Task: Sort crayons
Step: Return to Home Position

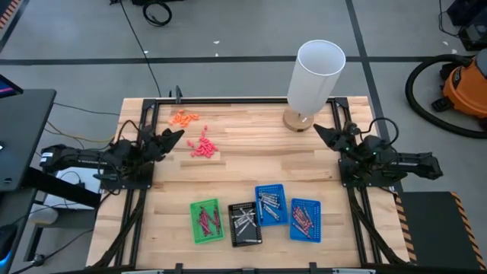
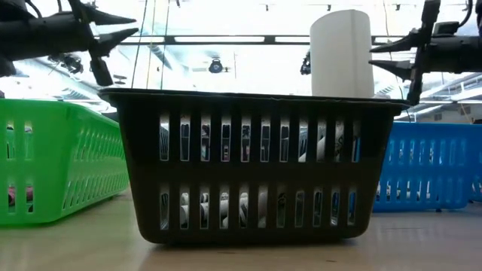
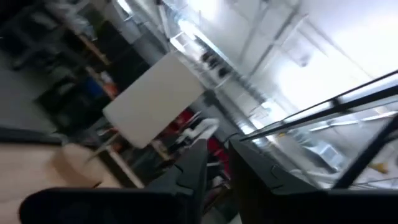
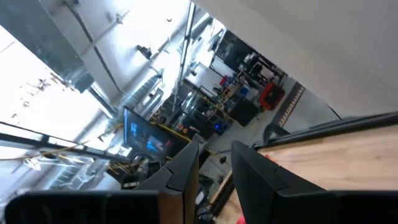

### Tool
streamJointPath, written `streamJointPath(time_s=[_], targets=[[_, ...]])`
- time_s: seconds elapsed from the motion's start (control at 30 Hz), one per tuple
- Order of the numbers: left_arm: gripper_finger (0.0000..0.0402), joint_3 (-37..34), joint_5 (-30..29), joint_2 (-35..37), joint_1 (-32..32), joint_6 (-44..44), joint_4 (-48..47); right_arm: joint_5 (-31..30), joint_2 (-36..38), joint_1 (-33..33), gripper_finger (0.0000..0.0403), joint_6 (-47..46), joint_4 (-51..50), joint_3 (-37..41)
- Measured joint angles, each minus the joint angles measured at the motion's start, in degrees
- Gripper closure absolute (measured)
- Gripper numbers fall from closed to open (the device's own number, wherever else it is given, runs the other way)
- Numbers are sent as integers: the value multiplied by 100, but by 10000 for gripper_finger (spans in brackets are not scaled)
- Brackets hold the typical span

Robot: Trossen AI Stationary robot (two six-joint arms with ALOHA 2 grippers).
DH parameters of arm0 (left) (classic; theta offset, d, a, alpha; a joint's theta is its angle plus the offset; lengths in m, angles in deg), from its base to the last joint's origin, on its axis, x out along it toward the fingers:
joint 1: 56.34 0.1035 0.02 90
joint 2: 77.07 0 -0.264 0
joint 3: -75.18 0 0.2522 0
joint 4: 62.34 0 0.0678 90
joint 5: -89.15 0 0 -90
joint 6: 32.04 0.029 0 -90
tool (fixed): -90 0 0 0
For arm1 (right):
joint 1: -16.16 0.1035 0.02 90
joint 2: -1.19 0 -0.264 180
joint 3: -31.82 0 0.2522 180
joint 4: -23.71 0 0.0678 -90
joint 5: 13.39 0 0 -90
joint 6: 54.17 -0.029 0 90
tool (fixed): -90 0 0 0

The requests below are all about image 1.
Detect orange shop vacuum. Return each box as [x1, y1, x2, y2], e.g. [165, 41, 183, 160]
[431, 48, 487, 119]
[404, 53, 487, 139]

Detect black platform hazard stripes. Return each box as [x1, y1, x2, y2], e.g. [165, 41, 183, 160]
[394, 190, 487, 272]

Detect black floor cable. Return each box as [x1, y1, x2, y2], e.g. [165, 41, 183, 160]
[119, 0, 164, 98]
[52, 101, 121, 116]
[10, 227, 94, 274]

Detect pink small pieces pile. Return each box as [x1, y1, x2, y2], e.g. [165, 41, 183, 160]
[186, 125, 220, 159]

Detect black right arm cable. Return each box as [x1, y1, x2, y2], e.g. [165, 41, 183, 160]
[359, 116, 400, 150]

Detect computer monitor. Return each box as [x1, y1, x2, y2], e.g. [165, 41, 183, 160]
[0, 74, 24, 99]

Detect grey rounded object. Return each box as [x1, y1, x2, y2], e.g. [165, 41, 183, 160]
[28, 207, 59, 226]

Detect black plastic basket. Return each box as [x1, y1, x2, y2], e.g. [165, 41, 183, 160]
[227, 201, 263, 248]

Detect pile of crayons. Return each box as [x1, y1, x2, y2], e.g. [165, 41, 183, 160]
[239, 208, 257, 225]

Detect yellow floor cable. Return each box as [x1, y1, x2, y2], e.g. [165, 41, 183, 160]
[44, 120, 116, 144]

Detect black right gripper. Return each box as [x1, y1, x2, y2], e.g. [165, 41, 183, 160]
[313, 122, 363, 156]

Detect white box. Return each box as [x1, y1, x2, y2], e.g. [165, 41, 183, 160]
[43, 167, 104, 211]

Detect hazard striped floor mat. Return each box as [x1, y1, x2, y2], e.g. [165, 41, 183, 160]
[0, 0, 21, 30]

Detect black metal table frame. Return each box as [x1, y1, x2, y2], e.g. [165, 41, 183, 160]
[85, 85, 414, 274]

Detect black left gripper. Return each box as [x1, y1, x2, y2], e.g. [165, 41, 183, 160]
[140, 126, 186, 163]

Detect black equipment case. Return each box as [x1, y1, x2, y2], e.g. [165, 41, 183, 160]
[445, 0, 487, 53]

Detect coiled black cable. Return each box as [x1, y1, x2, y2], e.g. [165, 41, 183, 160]
[142, 0, 173, 28]

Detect blue plastic basket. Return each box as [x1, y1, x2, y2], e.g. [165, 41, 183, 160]
[288, 197, 323, 244]
[253, 183, 289, 228]

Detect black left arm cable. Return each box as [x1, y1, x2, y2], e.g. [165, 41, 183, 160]
[115, 119, 142, 145]

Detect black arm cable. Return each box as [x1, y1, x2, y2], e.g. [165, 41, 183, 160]
[359, 116, 400, 150]
[115, 119, 142, 145]

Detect orange small pieces pile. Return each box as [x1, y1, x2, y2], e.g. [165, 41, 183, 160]
[168, 109, 201, 129]

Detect black side desk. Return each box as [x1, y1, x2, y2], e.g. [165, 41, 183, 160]
[0, 88, 102, 274]

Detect green plastic basket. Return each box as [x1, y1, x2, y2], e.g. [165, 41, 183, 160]
[189, 198, 225, 245]

